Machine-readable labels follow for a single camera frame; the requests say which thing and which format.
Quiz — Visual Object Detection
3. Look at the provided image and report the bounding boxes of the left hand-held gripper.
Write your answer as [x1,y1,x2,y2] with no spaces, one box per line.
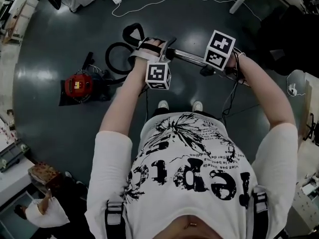
[128,36,178,91]

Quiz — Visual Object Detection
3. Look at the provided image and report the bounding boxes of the person's right forearm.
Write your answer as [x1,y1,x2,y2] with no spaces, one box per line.
[228,51,297,134]

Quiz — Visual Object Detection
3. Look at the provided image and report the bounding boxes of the white workbench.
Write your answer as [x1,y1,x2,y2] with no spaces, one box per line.
[0,155,35,204]

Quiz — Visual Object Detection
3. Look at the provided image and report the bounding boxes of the silver vacuum wand tube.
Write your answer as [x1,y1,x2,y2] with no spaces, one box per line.
[164,46,250,87]

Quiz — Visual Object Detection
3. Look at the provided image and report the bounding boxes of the red vacuum cleaner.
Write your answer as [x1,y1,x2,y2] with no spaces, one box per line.
[58,51,112,107]

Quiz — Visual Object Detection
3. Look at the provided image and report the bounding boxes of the black trousers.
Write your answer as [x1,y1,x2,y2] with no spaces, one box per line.
[151,107,220,120]

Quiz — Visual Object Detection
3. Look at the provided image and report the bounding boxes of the black vacuum hose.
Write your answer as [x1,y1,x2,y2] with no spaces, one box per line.
[104,22,146,85]

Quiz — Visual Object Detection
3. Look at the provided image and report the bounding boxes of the grey plastic crate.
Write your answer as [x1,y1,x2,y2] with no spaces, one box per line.
[0,143,27,173]

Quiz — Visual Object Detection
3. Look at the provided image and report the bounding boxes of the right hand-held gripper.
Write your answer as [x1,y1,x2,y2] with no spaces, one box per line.
[199,30,247,85]

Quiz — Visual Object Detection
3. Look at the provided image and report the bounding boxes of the person's left hand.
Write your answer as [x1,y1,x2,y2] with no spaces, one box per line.
[140,38,166,57]

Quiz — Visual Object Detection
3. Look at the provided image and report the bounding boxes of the patterned cardboard box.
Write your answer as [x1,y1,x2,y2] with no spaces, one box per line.
[27,161,63,191]

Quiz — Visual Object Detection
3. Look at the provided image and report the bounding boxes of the white printed t-shirt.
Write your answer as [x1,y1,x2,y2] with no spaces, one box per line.
[86,111,300,239]

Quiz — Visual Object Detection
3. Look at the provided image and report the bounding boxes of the person's neck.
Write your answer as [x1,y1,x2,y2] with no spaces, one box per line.
[159,214,221,239]

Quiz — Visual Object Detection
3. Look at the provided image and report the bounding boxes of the long white cable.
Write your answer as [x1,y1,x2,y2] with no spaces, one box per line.
[111,0,262,22]

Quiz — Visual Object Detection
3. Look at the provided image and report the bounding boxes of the person's left forearm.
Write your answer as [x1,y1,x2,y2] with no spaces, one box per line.
[99,57,150,135]

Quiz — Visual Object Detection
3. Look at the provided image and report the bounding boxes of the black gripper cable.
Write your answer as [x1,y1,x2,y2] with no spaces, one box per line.
[221,47,247,124]
[139,88,150,124]

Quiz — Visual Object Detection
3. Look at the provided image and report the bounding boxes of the grey black backpack strap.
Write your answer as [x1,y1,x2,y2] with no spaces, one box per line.
[105,199,127,239]
[250,186,269,239]

